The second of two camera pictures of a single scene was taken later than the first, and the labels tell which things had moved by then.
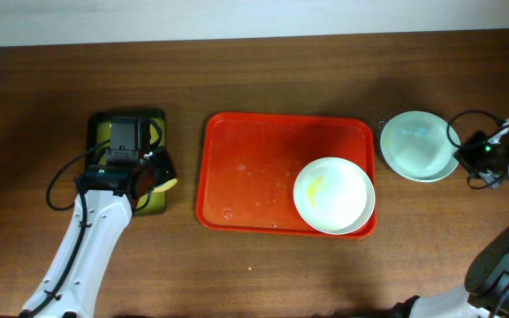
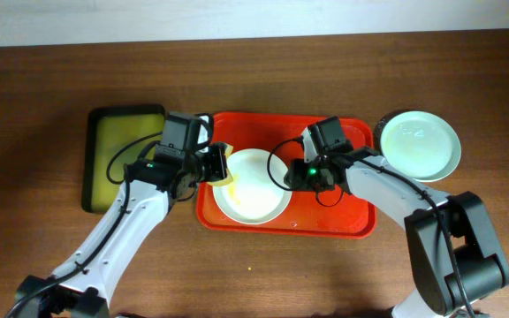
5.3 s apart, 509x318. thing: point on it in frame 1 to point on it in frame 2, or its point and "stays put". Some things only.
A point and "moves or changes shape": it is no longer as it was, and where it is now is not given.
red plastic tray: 248,165 stays put
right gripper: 471,148 to 294,179
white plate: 334,195 to 252,198
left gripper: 159,165 to 218,163
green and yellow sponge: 165,185 moves or changes shape
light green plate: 416,144 stays put
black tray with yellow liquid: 152,135 stays put
